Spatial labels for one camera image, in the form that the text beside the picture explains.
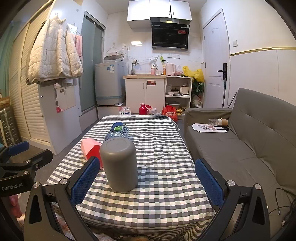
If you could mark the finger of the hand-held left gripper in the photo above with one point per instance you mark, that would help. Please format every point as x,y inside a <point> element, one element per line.
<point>34,158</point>
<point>18,148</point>

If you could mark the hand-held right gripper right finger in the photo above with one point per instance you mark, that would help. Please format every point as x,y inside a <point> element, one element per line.
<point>209,183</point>

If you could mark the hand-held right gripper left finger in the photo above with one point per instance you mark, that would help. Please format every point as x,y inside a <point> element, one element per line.
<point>85,179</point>

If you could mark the grey cup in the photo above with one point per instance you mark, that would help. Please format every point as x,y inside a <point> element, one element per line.
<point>120,166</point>

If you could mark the clear plastic cup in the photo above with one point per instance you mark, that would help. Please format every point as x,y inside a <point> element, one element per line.
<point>212,121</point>

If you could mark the pink cup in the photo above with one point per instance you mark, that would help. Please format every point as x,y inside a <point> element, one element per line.
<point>152,71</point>

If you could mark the person's left hand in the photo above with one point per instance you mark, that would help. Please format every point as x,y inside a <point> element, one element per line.
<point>15,205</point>

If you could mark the pink box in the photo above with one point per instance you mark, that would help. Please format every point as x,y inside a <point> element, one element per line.
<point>89,148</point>

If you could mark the grey sofa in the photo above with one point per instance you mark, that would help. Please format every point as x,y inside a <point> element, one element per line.
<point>233,153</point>

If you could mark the louvered wardrobe doors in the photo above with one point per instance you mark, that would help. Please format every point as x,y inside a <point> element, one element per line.
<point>30,104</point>

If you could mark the checkered tablecloth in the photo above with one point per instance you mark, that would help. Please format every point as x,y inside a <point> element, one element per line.
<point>159,162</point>

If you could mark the printed paper sheet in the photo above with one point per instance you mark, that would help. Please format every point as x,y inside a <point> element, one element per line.
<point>205,128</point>

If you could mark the blue label water bottle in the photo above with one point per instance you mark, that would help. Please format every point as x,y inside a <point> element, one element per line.
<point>116,132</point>

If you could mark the white printed package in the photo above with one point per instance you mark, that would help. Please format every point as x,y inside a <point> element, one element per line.
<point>124,111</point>

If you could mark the red shopping bag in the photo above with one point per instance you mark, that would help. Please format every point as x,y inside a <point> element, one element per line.
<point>170,113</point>

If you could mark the grey basin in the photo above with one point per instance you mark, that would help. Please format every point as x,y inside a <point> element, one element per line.
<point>173,104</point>

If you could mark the red thermos jug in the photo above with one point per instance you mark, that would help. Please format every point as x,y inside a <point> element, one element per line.
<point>143,109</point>

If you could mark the white open shelf unit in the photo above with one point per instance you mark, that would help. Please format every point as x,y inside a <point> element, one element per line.
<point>189,92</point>

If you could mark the green plant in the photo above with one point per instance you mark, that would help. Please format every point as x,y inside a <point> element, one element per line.
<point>197,88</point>

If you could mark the white mug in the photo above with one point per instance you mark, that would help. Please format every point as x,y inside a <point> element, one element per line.
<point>184,90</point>

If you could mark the grey washing machine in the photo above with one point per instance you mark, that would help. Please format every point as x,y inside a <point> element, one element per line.
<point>108,83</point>

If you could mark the white sink cabinet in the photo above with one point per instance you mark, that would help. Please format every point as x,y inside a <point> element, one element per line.
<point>144,95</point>

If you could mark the white puffer jacket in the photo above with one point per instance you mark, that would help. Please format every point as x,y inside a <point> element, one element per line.
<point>53,51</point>

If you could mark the frosted glass door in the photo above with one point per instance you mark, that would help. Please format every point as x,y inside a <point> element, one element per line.
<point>89,69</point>

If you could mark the yellow plastic bag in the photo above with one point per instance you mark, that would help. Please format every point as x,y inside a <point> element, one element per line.
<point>195,73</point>

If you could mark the pink towel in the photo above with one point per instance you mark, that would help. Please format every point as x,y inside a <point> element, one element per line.
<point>79,45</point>

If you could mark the white electric kettle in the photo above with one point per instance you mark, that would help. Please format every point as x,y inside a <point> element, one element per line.
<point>170,69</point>

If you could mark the orange bottle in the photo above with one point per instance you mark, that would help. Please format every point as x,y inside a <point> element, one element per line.
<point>164,70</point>

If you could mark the metal faucet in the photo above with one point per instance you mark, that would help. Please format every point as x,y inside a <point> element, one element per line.
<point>132,67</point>

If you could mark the white door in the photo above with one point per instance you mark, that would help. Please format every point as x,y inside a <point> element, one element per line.
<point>215,58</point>

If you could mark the black range hood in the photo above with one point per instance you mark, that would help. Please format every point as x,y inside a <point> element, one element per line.
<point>170,34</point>

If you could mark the white wall socket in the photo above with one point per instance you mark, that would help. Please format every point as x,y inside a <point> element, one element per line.
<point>173,55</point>

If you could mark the white light switch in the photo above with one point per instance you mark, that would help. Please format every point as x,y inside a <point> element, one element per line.
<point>235,43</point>

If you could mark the white wall cabinets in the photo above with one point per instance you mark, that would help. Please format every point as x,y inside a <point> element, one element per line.
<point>159,10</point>

